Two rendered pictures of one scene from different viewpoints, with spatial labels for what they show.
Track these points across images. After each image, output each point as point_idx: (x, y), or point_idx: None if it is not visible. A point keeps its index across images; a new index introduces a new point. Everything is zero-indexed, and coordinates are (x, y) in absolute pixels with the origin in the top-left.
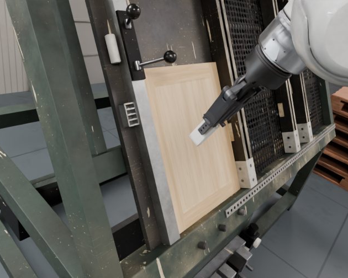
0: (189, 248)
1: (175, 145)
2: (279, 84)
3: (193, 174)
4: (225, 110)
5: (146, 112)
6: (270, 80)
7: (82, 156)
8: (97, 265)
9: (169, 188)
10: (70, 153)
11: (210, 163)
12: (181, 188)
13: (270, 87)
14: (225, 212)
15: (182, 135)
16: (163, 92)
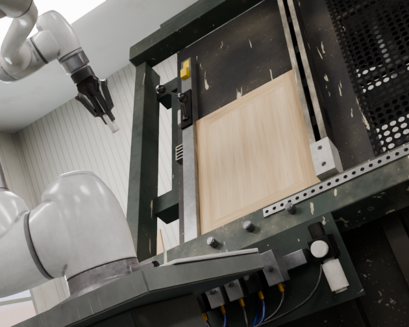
0: (200, 246)
1: (221, 162)
2: (75, 78)
3: (238, 183)
4: (84, 104)
5: (189, 145)
6: (73, 80)
7: (134, 184)
8: None
9: (204, 199)
10: (129, 183)
11: (267, 167)
12: (219, 198)
13: (76, 82)
14: (263, 211)
15: (231, 152)
16: (217, 126)
